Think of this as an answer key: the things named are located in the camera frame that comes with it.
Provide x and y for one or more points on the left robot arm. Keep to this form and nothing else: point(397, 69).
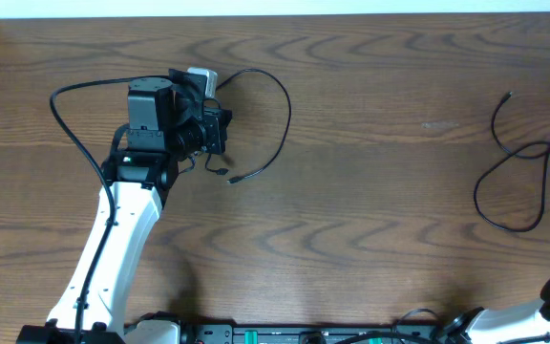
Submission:
point(168, 123)

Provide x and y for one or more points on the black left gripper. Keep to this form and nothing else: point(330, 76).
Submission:
point(218, 120)

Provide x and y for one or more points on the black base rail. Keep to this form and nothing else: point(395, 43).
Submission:
point(303, 333)

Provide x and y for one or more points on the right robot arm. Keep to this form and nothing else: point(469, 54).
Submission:
point(525, 323)

